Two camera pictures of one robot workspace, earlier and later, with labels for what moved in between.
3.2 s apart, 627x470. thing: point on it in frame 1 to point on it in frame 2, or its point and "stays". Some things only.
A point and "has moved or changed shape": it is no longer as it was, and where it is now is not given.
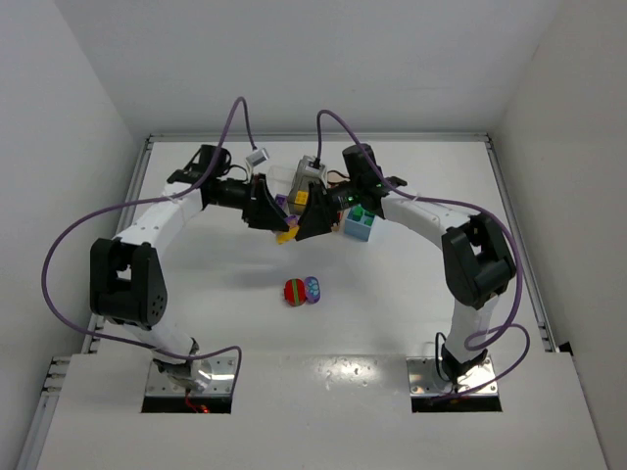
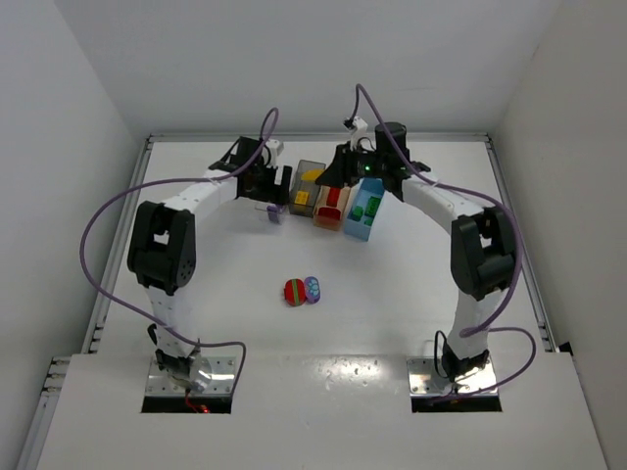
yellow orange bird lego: x=301 y=198 stays
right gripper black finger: x=318 y=215 to x=336 y=174
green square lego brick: x=357 y=212 stays
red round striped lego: x=294 y=292 stays
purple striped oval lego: x=292 y=219 has moved or changed shape
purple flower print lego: x=312 y=289 stays
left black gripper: x=253 y=202 to x=271 y=185
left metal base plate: x=223 y=372 stays
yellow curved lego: x=289 y=235 has moved or changed shape
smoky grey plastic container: x=306 y=173 stays
